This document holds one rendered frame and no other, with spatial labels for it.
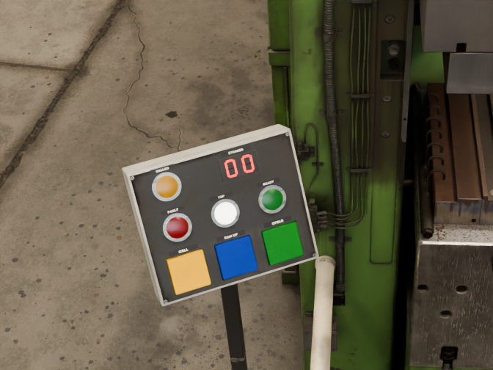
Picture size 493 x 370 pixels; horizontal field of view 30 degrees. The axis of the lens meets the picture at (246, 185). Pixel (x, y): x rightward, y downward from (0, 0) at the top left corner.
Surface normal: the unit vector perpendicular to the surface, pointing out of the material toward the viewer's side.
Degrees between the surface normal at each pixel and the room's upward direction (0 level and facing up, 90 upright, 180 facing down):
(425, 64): 90
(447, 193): 0
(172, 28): 0
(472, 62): 90
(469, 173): 0
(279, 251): 60
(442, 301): 90
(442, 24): 90
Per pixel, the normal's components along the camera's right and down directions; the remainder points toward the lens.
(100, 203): -0.07, -0.73
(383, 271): -0.10, 0.69
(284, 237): 0.25, 0.18
